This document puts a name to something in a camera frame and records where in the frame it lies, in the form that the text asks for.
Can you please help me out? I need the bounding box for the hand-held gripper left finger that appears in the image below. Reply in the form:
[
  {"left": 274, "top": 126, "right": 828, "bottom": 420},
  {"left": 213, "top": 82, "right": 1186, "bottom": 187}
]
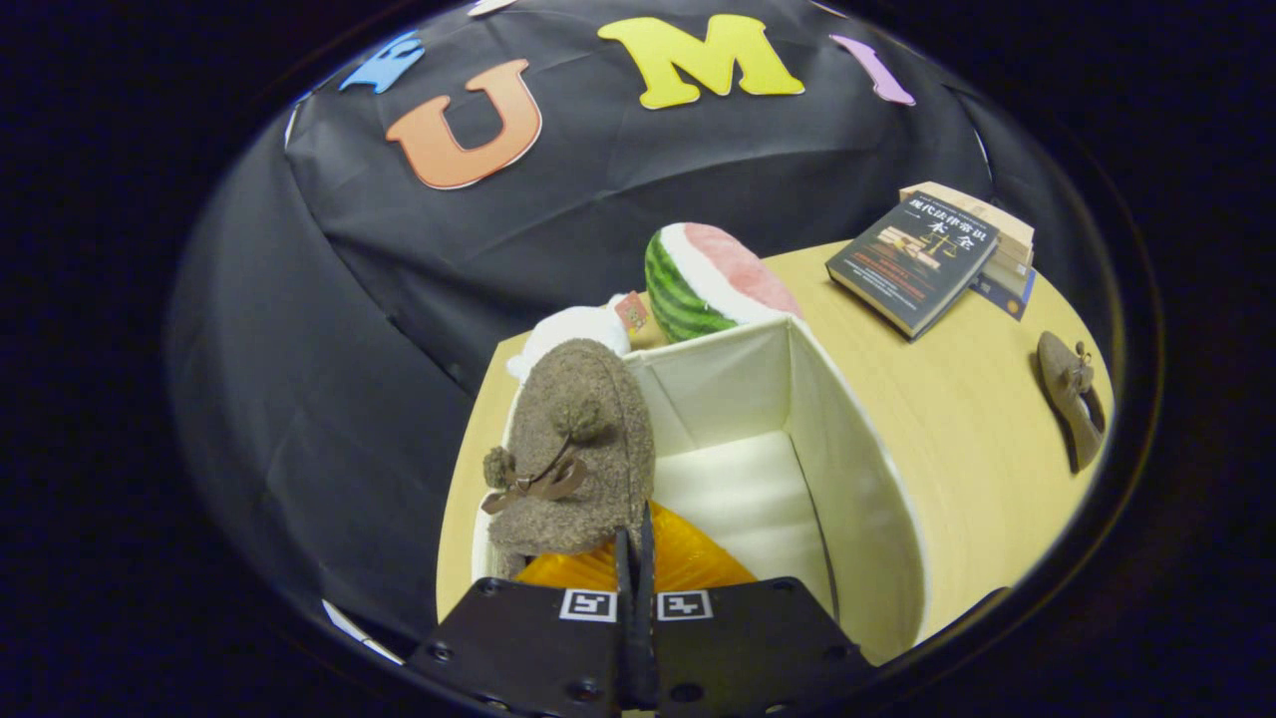
[{"left": 407, "top": 529, "right": 639, "bottom": 718}]

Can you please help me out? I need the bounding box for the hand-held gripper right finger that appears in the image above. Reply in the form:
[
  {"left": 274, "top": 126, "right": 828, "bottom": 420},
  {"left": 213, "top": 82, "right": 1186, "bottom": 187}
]
[{"left": 638, "top": 502, "right": 879, "bottom": 718}]

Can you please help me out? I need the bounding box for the grey fabric storage box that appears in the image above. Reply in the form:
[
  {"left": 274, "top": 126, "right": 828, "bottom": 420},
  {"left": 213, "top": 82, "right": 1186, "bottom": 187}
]
[{"left": 471, "top": 314, "right": 929, "bottom": 667}]

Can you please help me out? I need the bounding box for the brown fuzzy shoe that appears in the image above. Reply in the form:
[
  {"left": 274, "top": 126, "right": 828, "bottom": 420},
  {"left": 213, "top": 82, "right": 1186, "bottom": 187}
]
[
  {"left": 1036, "top": 330, "right": 1109, "bottom": 475},
  {"left": 481, "top": 338, "right": 658, "bottom": 581}
]

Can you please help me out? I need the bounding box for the white plush toy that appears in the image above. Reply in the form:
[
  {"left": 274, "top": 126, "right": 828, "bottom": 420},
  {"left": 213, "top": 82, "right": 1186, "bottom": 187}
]
[{"left": 506, "top": 292, "right": 651, "bottom": 386}]

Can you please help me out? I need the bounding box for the watermelon slice plush toy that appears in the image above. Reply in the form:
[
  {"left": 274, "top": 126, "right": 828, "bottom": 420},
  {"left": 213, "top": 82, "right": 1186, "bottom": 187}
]
[{"left": 644, "top": 221, "right": 804, "bottom": 345}]

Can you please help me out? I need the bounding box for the black cover book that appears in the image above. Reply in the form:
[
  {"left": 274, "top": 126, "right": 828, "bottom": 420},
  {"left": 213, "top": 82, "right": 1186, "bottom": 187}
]
[{"left": 824, "top": 190, "right": 1001, "bottom": 343}]

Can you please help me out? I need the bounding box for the blue cover book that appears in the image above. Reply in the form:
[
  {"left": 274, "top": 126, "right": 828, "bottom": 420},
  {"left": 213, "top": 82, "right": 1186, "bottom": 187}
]
[{"left": 968, "top": 273, "right": 1039, "bottom": 323}]

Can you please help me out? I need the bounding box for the beige book with barcode label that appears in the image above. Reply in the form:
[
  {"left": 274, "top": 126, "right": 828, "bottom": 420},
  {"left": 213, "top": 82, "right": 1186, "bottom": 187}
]
[{"left": 982, "top": 251, "right": 1035, "bottom": 300}]

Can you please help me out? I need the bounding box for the thick tan cover book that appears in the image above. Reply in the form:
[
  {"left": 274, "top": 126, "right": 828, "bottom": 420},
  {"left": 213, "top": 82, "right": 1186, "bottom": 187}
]
[{"left": 899, "top": 180, "right": 1037, "bottom": 266}]

